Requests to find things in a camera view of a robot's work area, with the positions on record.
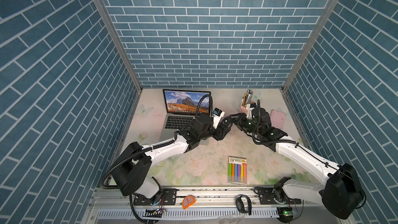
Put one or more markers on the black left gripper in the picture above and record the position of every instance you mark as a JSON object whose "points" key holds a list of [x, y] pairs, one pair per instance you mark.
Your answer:
{"points": [[218, 135]]}

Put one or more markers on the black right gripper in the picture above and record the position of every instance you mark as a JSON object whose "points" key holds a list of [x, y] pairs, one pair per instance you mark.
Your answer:
{"points": [[238, 121]]}

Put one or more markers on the silver laptop with mountain wallpaper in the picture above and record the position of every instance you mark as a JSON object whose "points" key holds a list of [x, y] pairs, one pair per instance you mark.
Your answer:
{"points": [[181, 107]]}

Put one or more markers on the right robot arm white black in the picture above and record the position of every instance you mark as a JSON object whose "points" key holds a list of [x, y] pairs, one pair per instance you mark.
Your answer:
{"points": [[338, 188]]}

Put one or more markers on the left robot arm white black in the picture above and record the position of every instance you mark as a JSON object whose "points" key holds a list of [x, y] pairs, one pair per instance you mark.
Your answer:
{"points": [[129, 171]]}

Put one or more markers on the pink pen holder cup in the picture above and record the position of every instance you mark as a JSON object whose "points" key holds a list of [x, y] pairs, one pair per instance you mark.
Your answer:
{"points": [[243, 109]]}

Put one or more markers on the pens in cup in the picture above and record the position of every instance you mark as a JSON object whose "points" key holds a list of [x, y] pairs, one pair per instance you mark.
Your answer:
{"points": [[247, 98]]}

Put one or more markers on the pack of coloured markers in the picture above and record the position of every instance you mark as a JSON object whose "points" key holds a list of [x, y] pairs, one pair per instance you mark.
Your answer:
{"points": [[237, 170]]}

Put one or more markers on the white fabric butterfly decoration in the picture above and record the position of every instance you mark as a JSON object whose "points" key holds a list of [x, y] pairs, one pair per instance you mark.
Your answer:
{"points": [[141, 109]]}

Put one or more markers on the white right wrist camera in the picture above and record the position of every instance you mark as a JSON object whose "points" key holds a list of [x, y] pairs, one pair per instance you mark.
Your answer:
{"points": [[249, 109]]}

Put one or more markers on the orange tool on rail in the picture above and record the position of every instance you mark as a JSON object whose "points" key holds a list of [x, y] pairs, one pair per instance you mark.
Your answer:
{"points": [[188, 201]]}

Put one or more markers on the black wristwatch on rail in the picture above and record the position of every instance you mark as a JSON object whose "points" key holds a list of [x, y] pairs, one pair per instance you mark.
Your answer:
{"points": [[244, 204]]}

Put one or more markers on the aluminium mounting rail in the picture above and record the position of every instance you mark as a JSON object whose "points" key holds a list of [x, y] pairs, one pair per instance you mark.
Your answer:
{"points": [[212, 203]]}

